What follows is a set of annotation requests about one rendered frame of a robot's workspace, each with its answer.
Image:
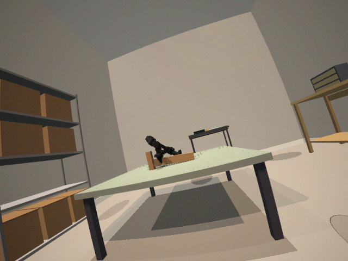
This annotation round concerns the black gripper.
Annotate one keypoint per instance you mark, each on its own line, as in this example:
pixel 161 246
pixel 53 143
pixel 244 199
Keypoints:
pixel 158 155

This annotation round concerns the brown wooden plank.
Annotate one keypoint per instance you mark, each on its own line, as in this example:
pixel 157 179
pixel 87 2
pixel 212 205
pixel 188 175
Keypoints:
pixel 174 159

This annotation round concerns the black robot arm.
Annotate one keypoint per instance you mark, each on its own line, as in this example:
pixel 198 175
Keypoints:
pixel 152 142

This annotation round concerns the brown wooden post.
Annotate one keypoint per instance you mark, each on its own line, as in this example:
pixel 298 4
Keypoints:
pixel 149 158

